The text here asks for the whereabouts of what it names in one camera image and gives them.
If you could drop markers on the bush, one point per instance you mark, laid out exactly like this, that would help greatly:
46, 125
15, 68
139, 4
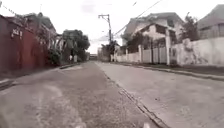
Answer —
53, 56

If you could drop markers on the red wall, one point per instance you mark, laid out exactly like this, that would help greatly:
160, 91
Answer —
20, 50

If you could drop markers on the tree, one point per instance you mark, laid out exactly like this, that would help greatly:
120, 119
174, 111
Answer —
75, 43
190, 28

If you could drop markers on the grey concrete road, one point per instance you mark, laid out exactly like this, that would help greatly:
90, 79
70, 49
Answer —
83, 100

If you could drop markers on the grey house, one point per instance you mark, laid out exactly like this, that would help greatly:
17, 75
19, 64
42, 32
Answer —
211, 23

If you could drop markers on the white wall with fence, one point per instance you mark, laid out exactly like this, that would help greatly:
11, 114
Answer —
200, 51

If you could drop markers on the white house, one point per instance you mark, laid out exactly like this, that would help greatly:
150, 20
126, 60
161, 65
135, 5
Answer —
156, 28

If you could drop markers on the building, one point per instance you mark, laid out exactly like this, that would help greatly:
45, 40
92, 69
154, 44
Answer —
40, 23

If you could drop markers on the utility pole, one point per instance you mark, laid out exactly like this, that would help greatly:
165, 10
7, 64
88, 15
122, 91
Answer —
109, 30

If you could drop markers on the grey concrete kerb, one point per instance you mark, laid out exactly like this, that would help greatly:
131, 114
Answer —
6, 83
186, 73

